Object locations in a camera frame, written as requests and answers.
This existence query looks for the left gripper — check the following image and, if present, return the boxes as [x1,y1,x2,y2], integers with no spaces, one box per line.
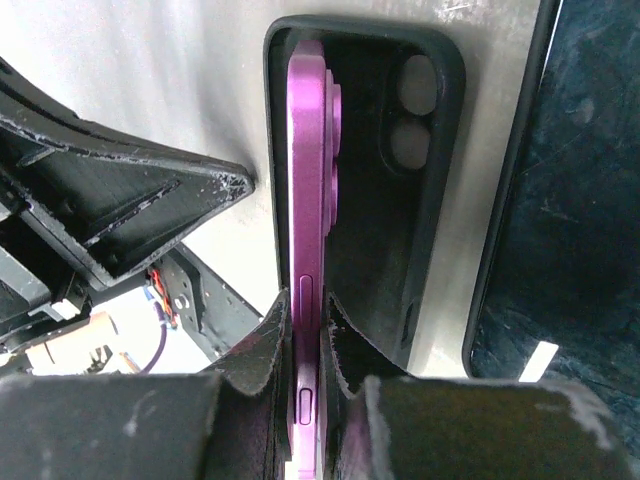
[1,64,261,362]

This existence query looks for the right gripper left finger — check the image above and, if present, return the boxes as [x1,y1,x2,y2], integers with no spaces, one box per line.
[1,291,291,479]

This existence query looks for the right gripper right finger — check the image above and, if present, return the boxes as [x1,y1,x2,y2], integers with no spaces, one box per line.
[323,296,639,479]

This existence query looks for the black smartphone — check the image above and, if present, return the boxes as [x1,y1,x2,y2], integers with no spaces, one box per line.
[472,0,640,441]

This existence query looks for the purple smartphone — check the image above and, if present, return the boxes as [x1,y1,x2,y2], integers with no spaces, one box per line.
[286,40,342,479]

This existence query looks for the black phone case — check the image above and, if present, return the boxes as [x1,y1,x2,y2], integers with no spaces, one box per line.
[461,0,640,386]
[263,15,466,366]

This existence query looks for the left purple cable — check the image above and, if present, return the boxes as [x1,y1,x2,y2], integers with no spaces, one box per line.
[134,304,176,376]

